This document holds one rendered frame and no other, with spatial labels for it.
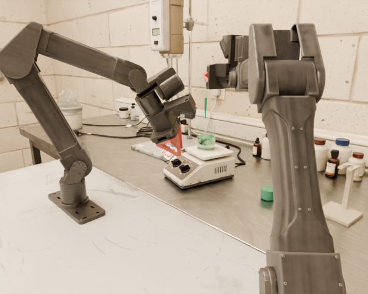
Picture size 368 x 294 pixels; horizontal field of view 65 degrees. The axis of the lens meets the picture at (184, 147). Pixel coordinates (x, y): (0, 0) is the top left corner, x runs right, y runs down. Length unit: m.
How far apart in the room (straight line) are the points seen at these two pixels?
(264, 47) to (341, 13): 0.79
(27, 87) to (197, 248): 0.49
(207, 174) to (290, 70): 0.53
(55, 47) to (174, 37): 0.59
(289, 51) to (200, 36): 1.07
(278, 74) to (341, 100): 0.80
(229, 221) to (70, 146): 0.42
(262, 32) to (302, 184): 0.22
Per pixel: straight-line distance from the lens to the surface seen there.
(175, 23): 1.20
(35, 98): 0.72
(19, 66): 0.70
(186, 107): 0.73
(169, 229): 0.68
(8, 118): 3.06
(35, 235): 0.73
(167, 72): 0.76
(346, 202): 0.83
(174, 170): 0.90
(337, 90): 1.20
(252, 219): 0.73
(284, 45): 0.49
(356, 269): 0.65
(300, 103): 0.41
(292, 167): 0.37
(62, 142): 0.73
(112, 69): 0.71
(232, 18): 1.42
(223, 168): 0.91
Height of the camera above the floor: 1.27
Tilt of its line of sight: 17 degrees down
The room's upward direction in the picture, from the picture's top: straight up
